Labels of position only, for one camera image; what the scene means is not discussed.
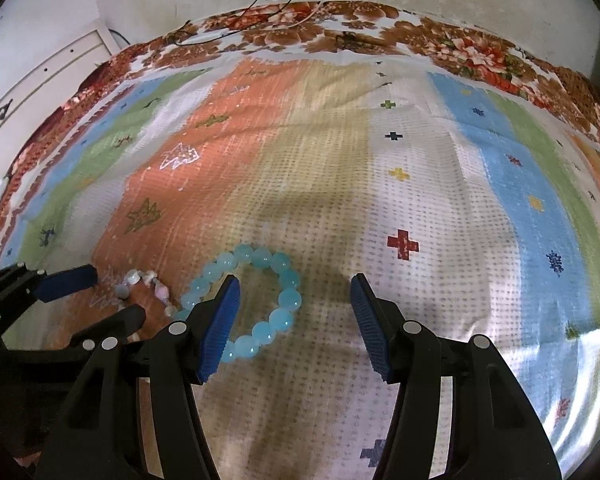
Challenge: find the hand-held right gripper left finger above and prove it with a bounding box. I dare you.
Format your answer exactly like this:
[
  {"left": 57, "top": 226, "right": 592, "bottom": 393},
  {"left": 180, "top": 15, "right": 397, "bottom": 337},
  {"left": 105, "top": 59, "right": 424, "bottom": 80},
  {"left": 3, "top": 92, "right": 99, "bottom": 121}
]
[{"left": 34, "top": 275, "right": 242, "bottom": 480}]

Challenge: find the white headboard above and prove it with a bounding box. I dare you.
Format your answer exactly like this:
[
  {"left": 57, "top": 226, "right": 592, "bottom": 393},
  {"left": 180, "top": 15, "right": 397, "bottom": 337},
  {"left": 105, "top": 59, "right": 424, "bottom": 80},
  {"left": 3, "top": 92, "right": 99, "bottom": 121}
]
[{"left": 0, "top": 29, "right": 112, "bottom": 153}]

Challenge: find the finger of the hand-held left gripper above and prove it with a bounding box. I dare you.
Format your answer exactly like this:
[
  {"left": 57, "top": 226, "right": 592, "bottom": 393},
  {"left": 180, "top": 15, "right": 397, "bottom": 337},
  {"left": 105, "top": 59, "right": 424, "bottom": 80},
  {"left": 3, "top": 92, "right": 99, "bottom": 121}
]
[
  {"left": 0, "top": 264, "right": 99, "bottom": 322},
  {"left": 69, "top": 304, "right": 147, "bottom": 355}
]

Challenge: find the light blue bead bracelet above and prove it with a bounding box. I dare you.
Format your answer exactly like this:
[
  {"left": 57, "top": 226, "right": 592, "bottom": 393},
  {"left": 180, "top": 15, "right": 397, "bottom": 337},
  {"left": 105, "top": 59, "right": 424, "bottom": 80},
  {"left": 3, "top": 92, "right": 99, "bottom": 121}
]
[{"left": 172, "top": 244, "right": 305, "bottom": 364}]

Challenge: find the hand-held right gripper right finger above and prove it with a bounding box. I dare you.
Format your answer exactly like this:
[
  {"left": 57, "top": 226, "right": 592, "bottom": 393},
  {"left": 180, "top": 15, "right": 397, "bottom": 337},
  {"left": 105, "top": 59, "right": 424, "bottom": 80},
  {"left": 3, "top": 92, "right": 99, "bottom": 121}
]
[{"left": 350, "top": 273, "right": 563, "bottom": 480}]

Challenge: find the white pearl bracelet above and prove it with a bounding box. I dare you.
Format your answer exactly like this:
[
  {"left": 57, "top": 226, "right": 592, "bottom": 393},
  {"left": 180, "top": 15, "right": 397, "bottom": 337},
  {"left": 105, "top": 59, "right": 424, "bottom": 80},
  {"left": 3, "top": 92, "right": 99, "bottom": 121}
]
[{"left": 114, "top": 269, "right": 175, "bottom": 342}]

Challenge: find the thin black cable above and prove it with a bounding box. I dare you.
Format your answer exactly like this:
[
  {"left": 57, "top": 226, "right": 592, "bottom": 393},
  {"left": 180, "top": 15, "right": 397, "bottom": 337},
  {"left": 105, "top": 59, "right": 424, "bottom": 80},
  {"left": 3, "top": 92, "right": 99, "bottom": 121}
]
[{"left": 174, "top": 0, "right": 311, "bottom": 47}]

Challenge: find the striped colourful mat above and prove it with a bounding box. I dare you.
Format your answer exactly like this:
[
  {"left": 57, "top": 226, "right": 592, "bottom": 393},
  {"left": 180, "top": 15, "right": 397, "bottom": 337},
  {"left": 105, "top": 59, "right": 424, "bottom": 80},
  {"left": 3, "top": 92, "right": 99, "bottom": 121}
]
[{"left": 0, "top": 57, "right": 600, "bottom": 480}]

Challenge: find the white cable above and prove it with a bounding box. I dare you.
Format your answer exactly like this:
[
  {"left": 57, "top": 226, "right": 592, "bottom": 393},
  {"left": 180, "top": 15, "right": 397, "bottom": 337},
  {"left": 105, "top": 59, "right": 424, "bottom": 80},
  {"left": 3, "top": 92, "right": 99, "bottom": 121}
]
[{"left": 279, "top": 2, "right": 327, "bottom": 29}]

